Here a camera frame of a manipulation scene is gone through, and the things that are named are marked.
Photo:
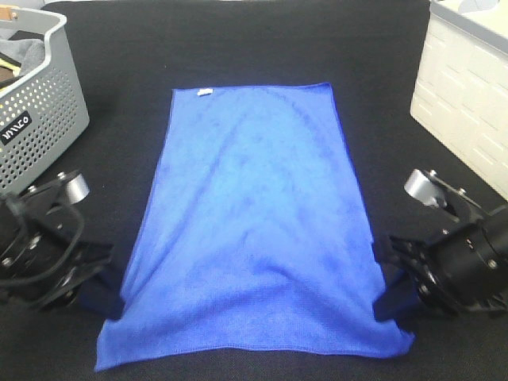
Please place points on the grey perforated plastic basket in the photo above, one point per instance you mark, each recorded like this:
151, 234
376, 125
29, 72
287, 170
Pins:
43, 112

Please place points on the white plastic storage crate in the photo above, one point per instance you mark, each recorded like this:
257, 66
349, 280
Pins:
460, 92

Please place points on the grey cloth in basket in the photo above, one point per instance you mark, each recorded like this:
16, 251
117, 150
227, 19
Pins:
29, 53

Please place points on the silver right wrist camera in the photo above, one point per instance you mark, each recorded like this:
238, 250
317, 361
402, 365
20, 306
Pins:
433, 192

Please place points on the blue microfibre towel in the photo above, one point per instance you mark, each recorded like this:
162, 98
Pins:
254, 237

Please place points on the yellow cloth in basket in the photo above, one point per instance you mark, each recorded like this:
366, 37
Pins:
12, 66

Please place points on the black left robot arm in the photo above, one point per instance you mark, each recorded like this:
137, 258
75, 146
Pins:
47, 264

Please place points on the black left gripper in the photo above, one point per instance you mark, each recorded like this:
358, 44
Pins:
46, 268

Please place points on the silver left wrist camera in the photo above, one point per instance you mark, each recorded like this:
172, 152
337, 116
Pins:
66, 189

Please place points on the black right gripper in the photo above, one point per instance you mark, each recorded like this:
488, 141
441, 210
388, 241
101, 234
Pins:
462, 272

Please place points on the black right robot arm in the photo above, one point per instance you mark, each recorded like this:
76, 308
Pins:
464, 271

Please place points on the wooden basket handle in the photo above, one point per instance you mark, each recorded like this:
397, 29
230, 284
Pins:
8, 13

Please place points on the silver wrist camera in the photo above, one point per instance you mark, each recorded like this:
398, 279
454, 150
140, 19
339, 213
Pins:
66, 189
433, 192

